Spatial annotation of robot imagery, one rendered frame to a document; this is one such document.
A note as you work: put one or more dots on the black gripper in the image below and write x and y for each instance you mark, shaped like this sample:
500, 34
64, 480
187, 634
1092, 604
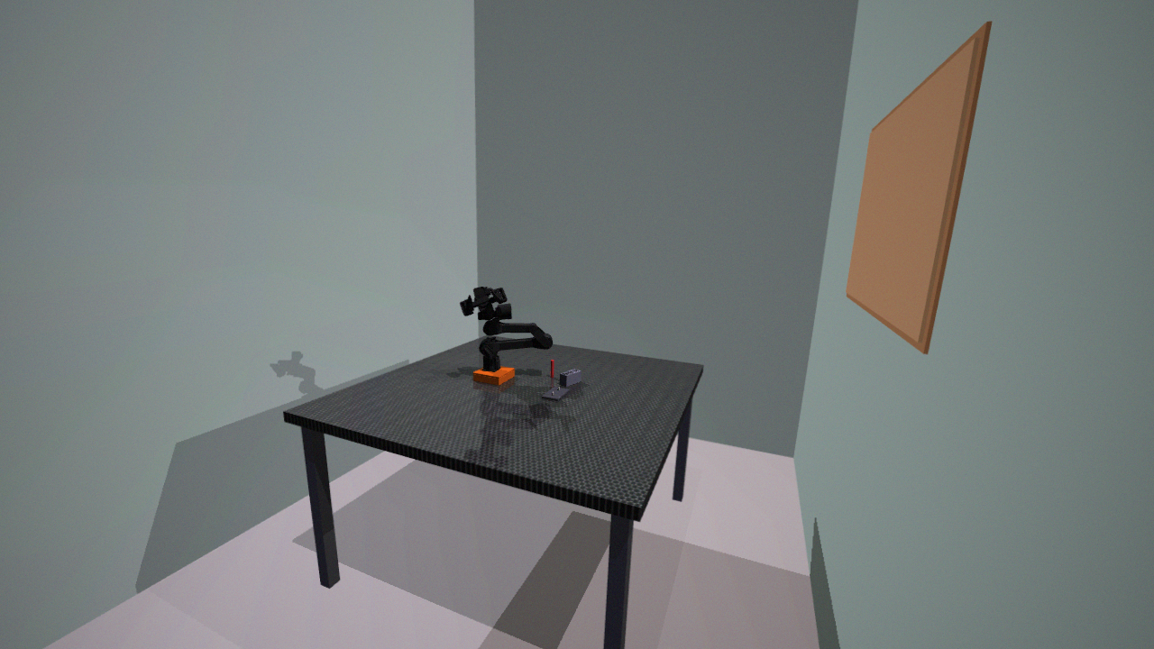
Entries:
483, 303

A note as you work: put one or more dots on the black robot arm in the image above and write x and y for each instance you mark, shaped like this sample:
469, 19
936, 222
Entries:
489, 347

